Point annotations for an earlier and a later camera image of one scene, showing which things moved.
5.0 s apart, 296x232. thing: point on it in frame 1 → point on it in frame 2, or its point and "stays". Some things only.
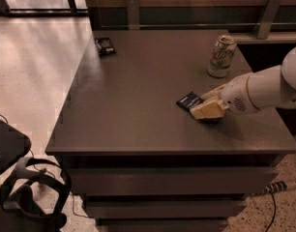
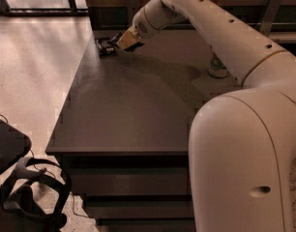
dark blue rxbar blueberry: (190, 101) → (114, 40)
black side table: (9, 145) stays
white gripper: (237, 94) → (140, 27)
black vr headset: (16, 209) stays
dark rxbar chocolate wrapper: (104, 45) stays
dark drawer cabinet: (136, 154) stays
